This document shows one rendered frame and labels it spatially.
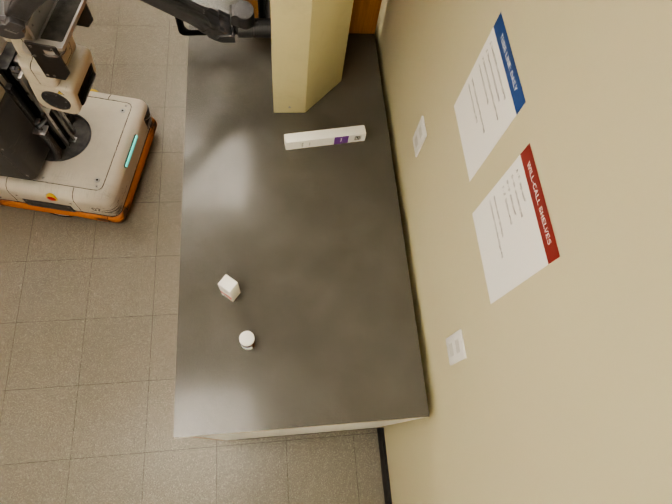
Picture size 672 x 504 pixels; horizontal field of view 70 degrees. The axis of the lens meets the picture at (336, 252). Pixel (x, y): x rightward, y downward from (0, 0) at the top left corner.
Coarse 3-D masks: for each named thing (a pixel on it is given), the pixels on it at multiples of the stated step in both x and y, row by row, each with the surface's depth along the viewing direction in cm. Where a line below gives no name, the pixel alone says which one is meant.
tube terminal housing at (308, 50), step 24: (288, 0) 127; (312, 0) 128; (336, 0) 137; (288, 24) 134; (312, 24) 136; (336, 24) 147; (288, 48) 142; (312, 48) 145; (336, 48) 157; (288, 72) 152; (312, 72) 155; (336, 72) 169; (288, 96) 162; (312, 96) 167
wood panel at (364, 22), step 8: (360, 0) 173; (368, 0) 173; (376, 0) 173; (352, 8) 176; (360, 8) 176; (368, 8) 176; (376, 8) 177; (352, 16) 179; (360, 16) 179; (368, 16) 180; (376, 16) 180; (352, 24) 183; (360, 24) 183; (368, 24) 183; (376, 24) 184; (352, 32) 186; (360, 32) 186; (368, 32) 187
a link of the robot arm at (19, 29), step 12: (12, 0) 129; (24, 0) 127; (36, 0) 127; (12, 12) 131; (24, 12) 132; (0, 24) 133; (12, 24) 133; (24, 24) 135; (12, 36) 139; (24, 36) 139
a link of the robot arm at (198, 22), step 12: (144, 0) 130; (156, 0) 131; (168, 0) 132; (180, 0) 135; (168, 12) 137; (180, 12) 137; (192, 12) 138; (204, 12) 142; (216, 12) 146; (192, 24) 143; (204, 24) 143; (216, 24) 145; (228, 24) 149; (216, 36) 149
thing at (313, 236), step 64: (192, 64) 174; (256, 64) 176; (192, 128) 164; (256, 128) 166; (320, 128) 169; (384, 128) 171; (192, 192) 155; (256, 192) 157; (320, 192) 159; (384, 192) 162; (192, 256) 147; (256, 256) 149; (320, 256) 151; (384, 256) 153; (192, 320) 140; (256, 320) 141; (320, 320) 143; (384, 320) 145; (192, 384) 133; (256, 384) 135; (320, 384) 137; (384, 384) 138
